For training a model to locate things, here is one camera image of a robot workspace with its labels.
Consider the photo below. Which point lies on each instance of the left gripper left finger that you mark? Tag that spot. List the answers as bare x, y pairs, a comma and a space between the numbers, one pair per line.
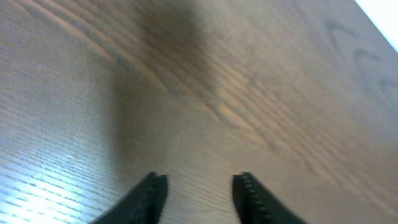
143, 204

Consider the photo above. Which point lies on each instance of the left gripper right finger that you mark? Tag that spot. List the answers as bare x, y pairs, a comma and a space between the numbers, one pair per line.
256, 204

